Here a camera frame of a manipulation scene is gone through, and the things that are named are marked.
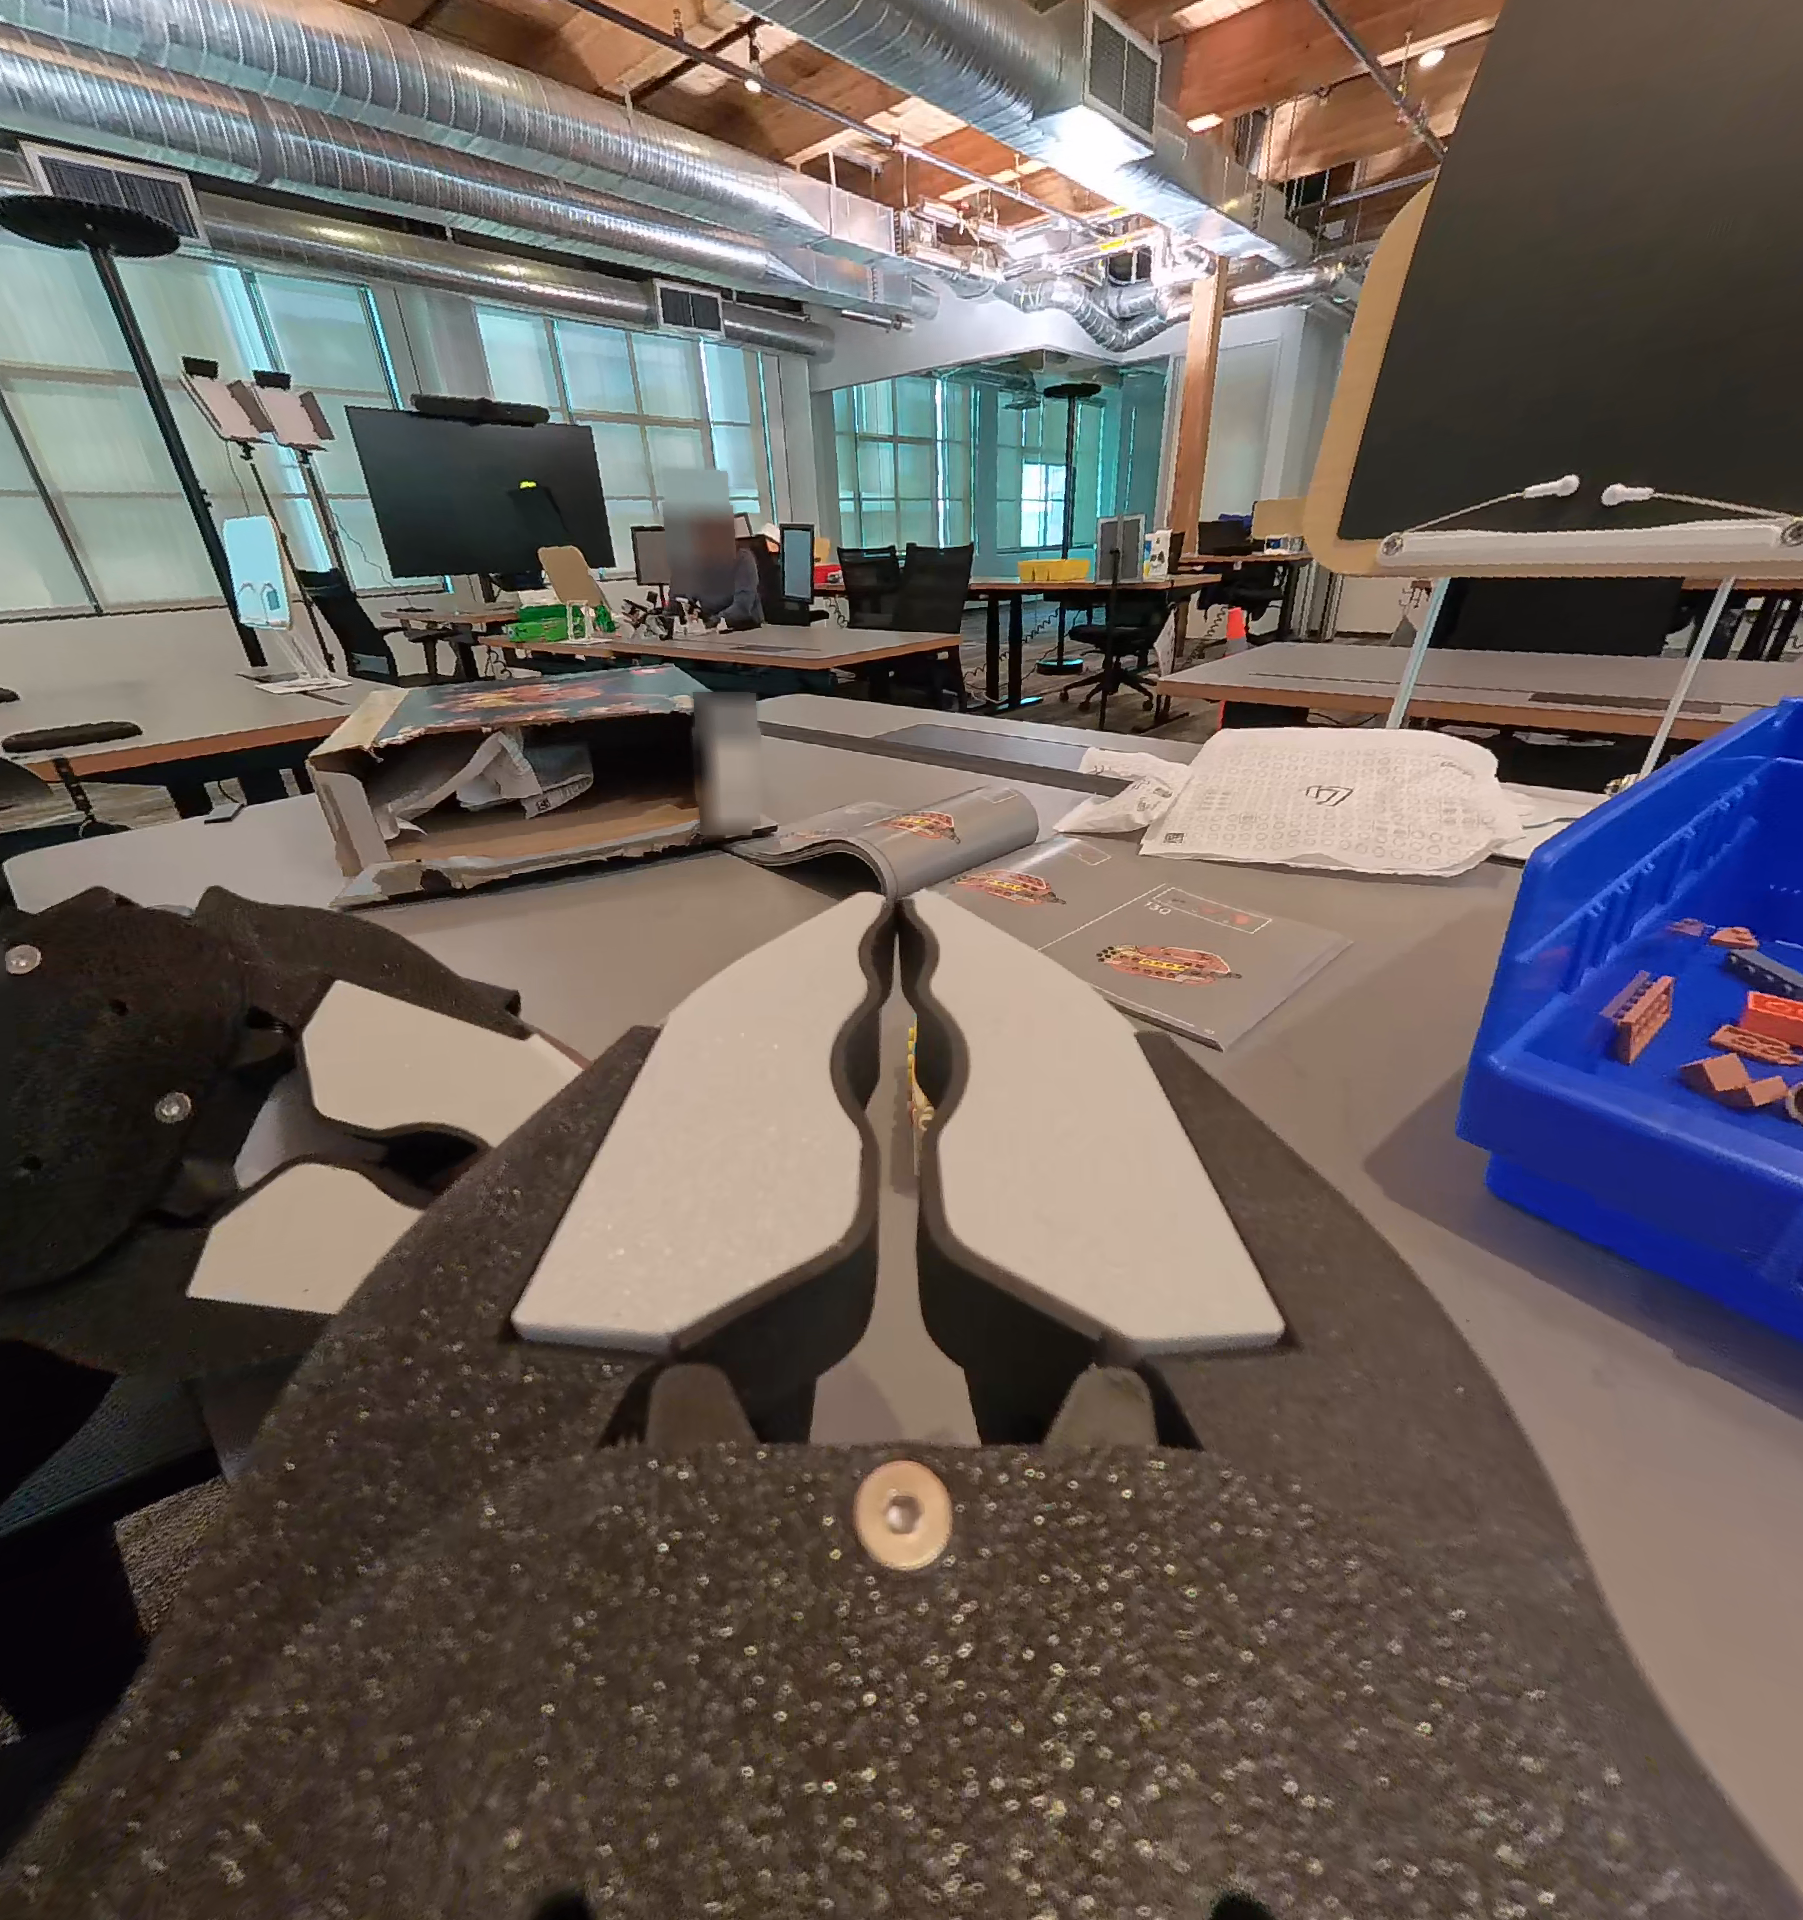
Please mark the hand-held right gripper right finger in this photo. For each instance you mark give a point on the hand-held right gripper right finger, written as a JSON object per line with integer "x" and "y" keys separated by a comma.
{"x": 1096, "y": 1186}

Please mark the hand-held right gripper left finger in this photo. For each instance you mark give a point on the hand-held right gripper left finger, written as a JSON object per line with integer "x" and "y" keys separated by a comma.
{"x": 708, "y": 1186}

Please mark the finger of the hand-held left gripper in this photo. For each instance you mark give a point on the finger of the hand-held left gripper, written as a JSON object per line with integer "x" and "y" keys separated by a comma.
{"x": 423, "y": 1064}
{"x": 302, "y": 1245}

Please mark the small lego piece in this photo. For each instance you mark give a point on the small lego piece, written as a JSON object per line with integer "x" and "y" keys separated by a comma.
{"x": 921, "y": 1087}

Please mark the grey lego instruction booklet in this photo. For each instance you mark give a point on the grey lego instruction booklet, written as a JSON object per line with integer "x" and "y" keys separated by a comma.
{"x": 1173, "y": 962}

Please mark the blue plastic bin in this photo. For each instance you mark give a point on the blue plastic bin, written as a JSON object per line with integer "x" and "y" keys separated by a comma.
{"x": 1591, "y": 1125}

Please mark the pile of lego pieces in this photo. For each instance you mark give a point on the pile of lego pieces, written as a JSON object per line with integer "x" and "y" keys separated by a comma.
{"x": 1788, "y": 1027}

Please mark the torn cardboard box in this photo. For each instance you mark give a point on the torn cardboard box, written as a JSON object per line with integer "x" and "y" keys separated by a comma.
{"x": 541, "y": 840}

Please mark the wooden table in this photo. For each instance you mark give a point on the wooden table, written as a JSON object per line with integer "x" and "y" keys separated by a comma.
{"x": 135, "y": 721}
{"x": 1517, "y": 676}
{"x": 781, "y": 649}
{"x": 1052, "y": 589}

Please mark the small white paper bag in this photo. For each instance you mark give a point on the small white paper bag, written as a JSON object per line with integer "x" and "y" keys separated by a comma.
{"x": 1126, "y": 804}

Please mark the large white paper bag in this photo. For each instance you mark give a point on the large white paper bag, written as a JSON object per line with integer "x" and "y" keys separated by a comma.
{"x": 1336, "y": 811}

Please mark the black office chair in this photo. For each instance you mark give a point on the black office chair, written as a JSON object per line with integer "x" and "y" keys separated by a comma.
{"x": 1119, "y": 646}
{"x": 869, "y": 584}
{"x": 940, "y": 584}

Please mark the black television screen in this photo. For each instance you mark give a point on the black television screen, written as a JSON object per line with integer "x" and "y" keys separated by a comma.
{"x": 481, "y": 487}

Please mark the black floor lamp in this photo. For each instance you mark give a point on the black floor lamp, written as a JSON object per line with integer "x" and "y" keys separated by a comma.
{"x": 135, "y": 332}

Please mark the wooden beam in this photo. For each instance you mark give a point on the wooden beam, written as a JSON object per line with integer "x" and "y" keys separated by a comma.
{"x": 1199, "y": 392}

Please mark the silver air duct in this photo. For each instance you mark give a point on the silver air duct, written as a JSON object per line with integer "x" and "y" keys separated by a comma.
{"x": 392, "y": 122}
{"x": 991, "y": 76}

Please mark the black board wooden frame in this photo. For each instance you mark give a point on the black board wooden frame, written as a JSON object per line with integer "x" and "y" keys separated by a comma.
{"x": 1635, "y": 272}

